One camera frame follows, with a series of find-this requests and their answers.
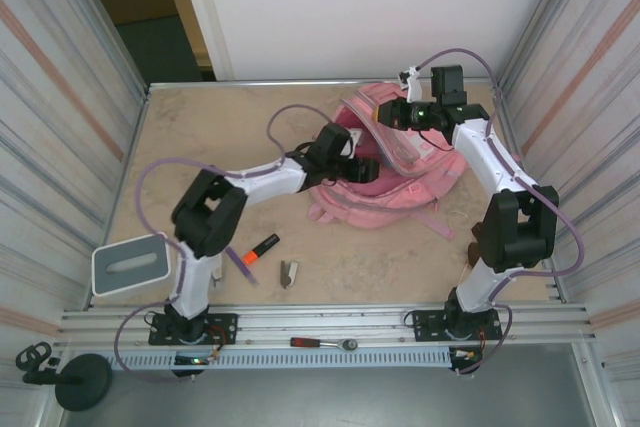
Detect pink school backpack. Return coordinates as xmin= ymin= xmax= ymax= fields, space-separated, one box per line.
xmin=307 ymin=82 xmax=471 ymax=241

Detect orange black highlighter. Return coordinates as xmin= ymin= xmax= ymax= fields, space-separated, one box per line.
xmin=243 ymin=232 xmax=280 ymax=266

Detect purple pen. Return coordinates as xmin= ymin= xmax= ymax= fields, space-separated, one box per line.
xmin=224 ymin=245 xmax=260 ymax=287

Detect dark brown object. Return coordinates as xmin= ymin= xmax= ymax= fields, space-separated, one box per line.
xmin=467 ymin=221 xmax=489 ymax=268

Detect white grey tissue box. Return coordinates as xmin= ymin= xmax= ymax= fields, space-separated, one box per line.
xmin=91 ymin=234 xmax=171 ymax=298

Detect small controller circuit board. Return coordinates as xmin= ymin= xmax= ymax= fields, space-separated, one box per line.
xmin=173 ymin=352 xmax=220 ymax=378
xmin=449 ymin=346 xmax=484 ymax=376

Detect black round base stand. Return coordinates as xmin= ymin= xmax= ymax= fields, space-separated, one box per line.
xmin=14 ymin=341 xmax=114 ymax=413

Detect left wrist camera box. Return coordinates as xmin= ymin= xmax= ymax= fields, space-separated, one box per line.
xmin=344 ymin=127 xmax=364 ymax=158

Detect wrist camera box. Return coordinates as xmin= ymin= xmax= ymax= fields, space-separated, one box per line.
xmin=398 ymin=65 xmax=424 ymax=103
xmin=344 ymin=127 xmax=364 ymax=158

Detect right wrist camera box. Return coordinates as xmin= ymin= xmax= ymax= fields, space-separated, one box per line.
xmin=398 ymin=65 xmax=424 ymax=103

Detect aluminium mounting rail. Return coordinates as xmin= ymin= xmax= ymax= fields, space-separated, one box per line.
xmin=58 ymin=302 xmax=599 ymax=348

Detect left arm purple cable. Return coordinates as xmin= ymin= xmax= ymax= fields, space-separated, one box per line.
xmin=113 ymin=104 xmax=326 ymax=388

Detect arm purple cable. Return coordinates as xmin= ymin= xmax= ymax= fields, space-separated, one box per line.
xmin=113 ymin=104 xmax=326 ymax=388
xmin=417 ymin=46 xmax=587 ymax=377

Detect red handled ratchet wrench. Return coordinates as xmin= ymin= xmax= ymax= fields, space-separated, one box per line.
xmin=289 ymin=336 xmax=361 ymax=352

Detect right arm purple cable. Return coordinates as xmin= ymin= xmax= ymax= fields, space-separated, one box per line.
xmin=417 ymin=46 xmax=587 ymax=377

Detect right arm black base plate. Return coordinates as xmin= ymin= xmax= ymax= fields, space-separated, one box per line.
xmin=412 ymin=309 xmax=503 ymax=343

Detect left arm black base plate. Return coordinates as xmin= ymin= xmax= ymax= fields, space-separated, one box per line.
xmin=148 ymin=312 xmax=239 ymax=347

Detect grey slotted cable duct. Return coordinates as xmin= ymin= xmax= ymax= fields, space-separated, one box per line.
xmin=110 ymin=349 xmax=454 ymax=371

